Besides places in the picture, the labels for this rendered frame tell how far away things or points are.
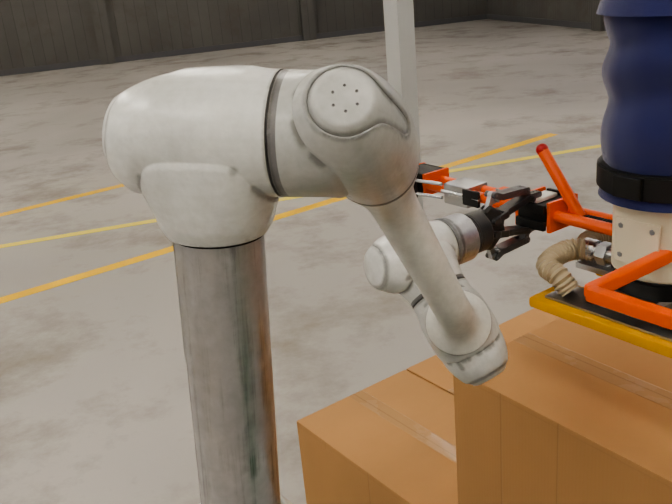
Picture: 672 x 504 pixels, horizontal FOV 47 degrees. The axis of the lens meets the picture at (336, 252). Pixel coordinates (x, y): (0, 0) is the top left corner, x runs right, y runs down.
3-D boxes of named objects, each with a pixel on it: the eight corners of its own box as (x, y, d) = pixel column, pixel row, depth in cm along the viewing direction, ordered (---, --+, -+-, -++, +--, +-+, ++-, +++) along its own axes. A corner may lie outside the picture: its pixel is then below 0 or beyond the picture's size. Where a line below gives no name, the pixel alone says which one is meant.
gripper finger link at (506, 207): (480, 223, 144) (478, 216, 143) (520, 197, 149) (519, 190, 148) (496, 227, 141) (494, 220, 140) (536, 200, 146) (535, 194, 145)
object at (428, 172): (449, 188, 176) (448, 167, 174) (425, 196, 172) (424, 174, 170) (424, 182, 182) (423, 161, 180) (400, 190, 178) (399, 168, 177)
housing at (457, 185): (489, 201, 166) (488, 181, 164) (466, 209, 162) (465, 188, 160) (465, 195, 171) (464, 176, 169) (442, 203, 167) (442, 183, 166)
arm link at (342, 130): (426, 108, 87) (309, 106, 90) (410, 28, 70) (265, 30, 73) (418, 220, 85) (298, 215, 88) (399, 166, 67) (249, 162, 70)
